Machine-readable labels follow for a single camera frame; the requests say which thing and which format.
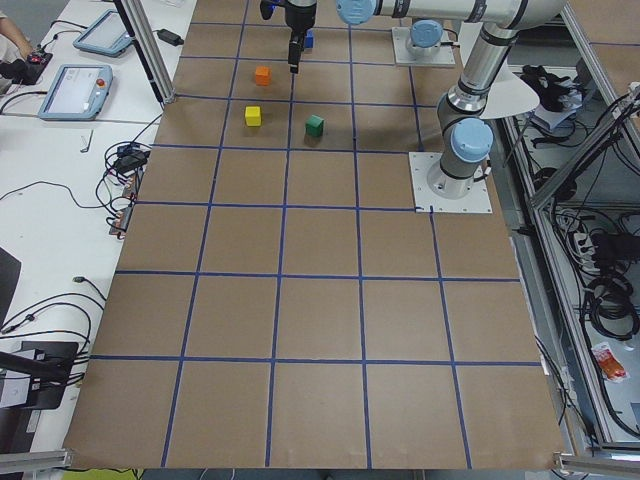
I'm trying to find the allen key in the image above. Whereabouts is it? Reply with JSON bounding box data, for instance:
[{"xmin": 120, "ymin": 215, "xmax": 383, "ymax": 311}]
[{"xmin": 80, "ymin": 129, "xmax": 94, "ymax": 153}]

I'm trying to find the far teach pendant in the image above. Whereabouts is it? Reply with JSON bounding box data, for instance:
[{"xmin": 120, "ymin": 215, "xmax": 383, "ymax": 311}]
[{"xmin": 73, "ymin": 9, "xmax": 132, "ymax": 58}]

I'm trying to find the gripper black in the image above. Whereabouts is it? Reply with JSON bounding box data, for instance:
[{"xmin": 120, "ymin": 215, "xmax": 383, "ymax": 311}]
[{"xmin": 284, "ymin": 0, "xmax": 317, "ymax": 74}]

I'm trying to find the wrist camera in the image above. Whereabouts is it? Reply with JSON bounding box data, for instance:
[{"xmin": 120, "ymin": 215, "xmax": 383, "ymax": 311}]
[{"xmin": 259, "ymin": 0, "xmax": 284, "ymax": 21}]

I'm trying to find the aluminium frame post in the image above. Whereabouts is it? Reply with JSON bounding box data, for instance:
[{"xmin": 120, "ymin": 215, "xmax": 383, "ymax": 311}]
[{"xmin": 114, "ymin": 0, "xmax": 175, "ymax": 105}]

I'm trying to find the near teach pendant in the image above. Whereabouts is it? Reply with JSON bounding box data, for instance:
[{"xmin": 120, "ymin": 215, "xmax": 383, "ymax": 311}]
[{"xmin": 38, "ymin": 64, "xmax": 113, "ymax": 121}]

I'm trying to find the black cable bundle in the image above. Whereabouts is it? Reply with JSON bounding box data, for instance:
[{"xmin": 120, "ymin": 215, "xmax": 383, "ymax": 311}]
[{"xmin": 94, "ymin": 142, "xmax": 151, "ymax": 241}]

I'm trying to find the red snack packet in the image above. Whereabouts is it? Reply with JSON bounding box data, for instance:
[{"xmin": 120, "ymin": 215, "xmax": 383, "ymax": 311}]
[{"xmin": 591, "ymin": 342, "xmax": 628, "ymax": 383}]

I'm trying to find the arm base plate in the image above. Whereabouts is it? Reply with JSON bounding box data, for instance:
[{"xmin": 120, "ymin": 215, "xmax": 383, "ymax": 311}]
[
  {"xmin": 408, "ymin": 152, "xmax": 492, "ymax": 214},
  {"xmin": 391, "ymin": 27, "xmax": 456, "ymax": 68}
]

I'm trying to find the blue wooden block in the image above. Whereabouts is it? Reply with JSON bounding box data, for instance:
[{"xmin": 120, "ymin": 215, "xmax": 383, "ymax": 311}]
[{"xmin": 304, "ymin": 30, "xmax": 314, "ymax": 49}]

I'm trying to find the yellow wooden block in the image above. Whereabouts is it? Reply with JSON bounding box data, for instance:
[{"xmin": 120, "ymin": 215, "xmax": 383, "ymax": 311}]
[{"xmin": 244, "ymin": 105, "xmax": 262, "ymax": 127}]

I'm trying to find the teach pendant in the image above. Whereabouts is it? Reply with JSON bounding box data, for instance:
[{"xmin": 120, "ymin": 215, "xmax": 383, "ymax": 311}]
[
  {"xmin": 38, "ymin": 64, "xmax": 113, "ymax": 121},
  {"xmin": 73, "ymin": 9, "xmax": 132, "ymax": 58}
]

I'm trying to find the white chair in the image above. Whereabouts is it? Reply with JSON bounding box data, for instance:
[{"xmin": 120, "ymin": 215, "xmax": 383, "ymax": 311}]
[{"xmin": 480, "ymin": 64, "xmax": 540, "ymax": 120}]

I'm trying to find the black monitor stand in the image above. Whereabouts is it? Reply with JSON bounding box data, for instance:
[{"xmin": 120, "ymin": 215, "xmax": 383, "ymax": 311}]
[{"xmin": 1, "ymin": 341, "xmax": 78, "ymax": 410}]

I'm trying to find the black power adapter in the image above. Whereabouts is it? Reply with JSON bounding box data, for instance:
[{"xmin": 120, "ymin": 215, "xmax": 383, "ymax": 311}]
[{"xmin": 156, "ymin": 29, "xmax": 184, "ymax": 46}]

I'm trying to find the orange wooden block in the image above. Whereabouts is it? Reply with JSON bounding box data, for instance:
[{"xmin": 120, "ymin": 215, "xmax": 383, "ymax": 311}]
[{"xmin": 254, "ymin": 65, "xmax": 272, "ymax": 86}]

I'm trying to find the green wooden block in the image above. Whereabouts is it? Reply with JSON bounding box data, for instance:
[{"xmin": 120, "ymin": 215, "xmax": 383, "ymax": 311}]
[{"xmin": 305, "ymin": 114, "xmax": 325, "ymax": 138}]

